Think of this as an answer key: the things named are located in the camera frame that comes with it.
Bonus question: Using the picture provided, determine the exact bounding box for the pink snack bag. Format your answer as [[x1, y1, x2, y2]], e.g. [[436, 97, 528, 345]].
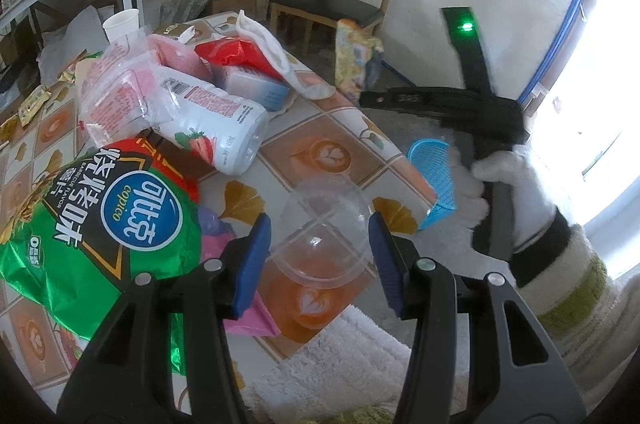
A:
[[198, 207, 280, 337]]

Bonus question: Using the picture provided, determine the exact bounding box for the white strawberry milk bottle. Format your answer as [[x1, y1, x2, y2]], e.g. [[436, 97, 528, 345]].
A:
[[151, 66, 269, 176]]

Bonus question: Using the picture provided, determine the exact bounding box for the green chip bag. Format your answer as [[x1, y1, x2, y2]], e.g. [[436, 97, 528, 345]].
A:
[[0, 138, 204, 378]]

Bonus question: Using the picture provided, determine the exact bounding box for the white fluffy towel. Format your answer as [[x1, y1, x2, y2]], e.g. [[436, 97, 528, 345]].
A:
[[241, 306, 411, 423]]

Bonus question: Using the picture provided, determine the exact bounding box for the white gloved right hand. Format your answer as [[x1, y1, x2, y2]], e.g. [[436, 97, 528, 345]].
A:
[[448, 147, 556, 251]]

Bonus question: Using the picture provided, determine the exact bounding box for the white crumpled plastic bag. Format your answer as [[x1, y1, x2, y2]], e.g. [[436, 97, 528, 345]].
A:
[[235, 10, 335, 101]]

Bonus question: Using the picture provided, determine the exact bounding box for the colourful cloth bag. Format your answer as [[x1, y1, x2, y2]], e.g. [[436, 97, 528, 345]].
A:
[[334, 20, 384, 103]]

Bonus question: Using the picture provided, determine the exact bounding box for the blue plastic trash basket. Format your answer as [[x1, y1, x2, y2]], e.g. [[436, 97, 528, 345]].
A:
[[407, 139, 457, 230]]

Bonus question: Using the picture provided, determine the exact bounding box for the red plastic wrapper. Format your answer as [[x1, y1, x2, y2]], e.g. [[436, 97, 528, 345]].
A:
[[194, 37, 283, 80]]

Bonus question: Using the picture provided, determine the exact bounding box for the striped sleeve right forearm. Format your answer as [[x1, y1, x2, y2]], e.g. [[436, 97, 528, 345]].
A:
[[510, 211, 639, 411]]

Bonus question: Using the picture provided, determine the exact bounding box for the cardboard box on floor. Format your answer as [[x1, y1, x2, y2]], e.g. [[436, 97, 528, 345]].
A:
[[206, 0, 257, 20]]

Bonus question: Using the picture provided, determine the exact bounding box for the clear plastic dome lid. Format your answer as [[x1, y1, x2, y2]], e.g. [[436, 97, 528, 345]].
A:
[[270, 173, 372, 289]]

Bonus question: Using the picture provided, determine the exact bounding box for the pink plastic package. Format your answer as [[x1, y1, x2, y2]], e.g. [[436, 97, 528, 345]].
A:
[[146, 34, 213, 81]]

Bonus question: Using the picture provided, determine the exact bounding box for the white paper cup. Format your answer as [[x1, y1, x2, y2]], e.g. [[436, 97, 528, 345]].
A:
[[102, 9, 140, 43]]

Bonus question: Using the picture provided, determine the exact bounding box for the clear pink printed bag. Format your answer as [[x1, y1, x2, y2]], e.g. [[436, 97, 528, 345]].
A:
[[76, 29, 176, 147]]

